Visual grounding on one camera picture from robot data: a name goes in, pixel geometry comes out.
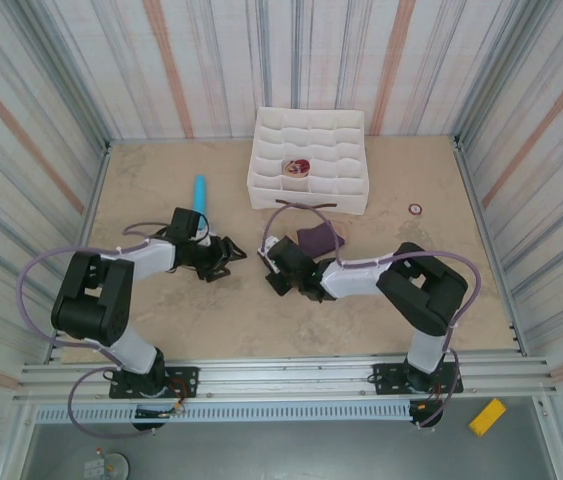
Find red black base wires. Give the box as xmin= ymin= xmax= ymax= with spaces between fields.
xmin=133 ymin=377 xmax=197 ymax=420
xmin=408 ymin=382 xmax=450 ymax=419

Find yellow block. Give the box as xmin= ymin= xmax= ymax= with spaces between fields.
xmin=468 ymin=398 xmax=508 ymax=438

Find grey slotted cable duct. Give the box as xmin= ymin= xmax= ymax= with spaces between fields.
xmin=34 ymin=402 xmax=412 ymax=425

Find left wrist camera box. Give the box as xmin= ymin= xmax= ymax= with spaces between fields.
xmin=167 ymin=206 xmax=209 ymax=244

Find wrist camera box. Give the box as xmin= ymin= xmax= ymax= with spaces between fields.
xmin=258 ymin=236 xmax=315 ymax=275
xmin=167 ymin=206 xmax=209 ymax=244

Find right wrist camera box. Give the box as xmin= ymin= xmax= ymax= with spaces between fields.
xmin=258 ymin=236 xmax=315 ymax=275

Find brown box handle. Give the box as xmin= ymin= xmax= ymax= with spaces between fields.
xmin=274 ymin=198 xmax=338 ymax=210

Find beige maroon sock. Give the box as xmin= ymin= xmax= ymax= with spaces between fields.
xmin=283 ymin=157 xmax=312 ymax=180

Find aluminium mounting beam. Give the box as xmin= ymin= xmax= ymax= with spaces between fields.
xmin=13 ymin=352 xmax=560 ymax=407

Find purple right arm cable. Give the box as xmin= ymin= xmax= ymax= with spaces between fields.
xmin=263 ymin=203 xmax=483 ymax=430

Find aluminium table edge rail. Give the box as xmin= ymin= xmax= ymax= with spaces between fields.
xmin=453 ymin=134 xmax=528 ymax=356
xmin=44 ymin=141 xmax=112 ymax=364

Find white fabric organizer box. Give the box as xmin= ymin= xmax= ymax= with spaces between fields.
xmin=246 ymin=106 xmax=371 ymax=217

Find round metal disc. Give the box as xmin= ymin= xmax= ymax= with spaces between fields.
xmin=83 ymin=446 xmax=131 ymax=480

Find purple sock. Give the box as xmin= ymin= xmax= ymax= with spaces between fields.
xmin=294 ymin=223 xmax=348 ymax=260

